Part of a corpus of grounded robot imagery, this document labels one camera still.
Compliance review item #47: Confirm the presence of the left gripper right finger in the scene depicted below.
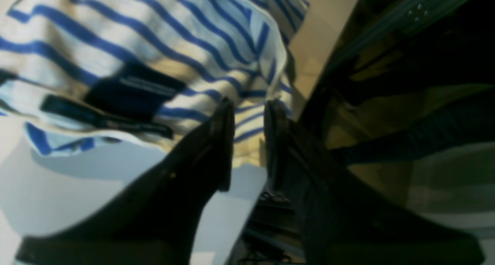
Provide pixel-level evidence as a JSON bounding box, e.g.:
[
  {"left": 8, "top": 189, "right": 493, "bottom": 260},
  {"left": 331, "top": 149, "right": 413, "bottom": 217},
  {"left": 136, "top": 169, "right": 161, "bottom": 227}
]
[{"left": 264, "top": 99, "right": 485, "bottom": 265}]

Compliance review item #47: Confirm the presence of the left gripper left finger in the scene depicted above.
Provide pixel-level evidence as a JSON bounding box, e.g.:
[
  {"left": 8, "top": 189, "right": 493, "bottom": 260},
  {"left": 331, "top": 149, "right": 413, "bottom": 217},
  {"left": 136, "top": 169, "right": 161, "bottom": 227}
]
[{"left": 15, "top": 99, "right": 234, "bottom": 265}]

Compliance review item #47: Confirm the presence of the blue white striped T-shirt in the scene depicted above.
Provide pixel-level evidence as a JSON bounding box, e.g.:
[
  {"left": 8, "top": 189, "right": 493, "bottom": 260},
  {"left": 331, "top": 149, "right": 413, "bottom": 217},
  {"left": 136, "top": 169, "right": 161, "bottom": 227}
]
[{"left": 1, "top": 0, "right": 310, "bottom": 168}]

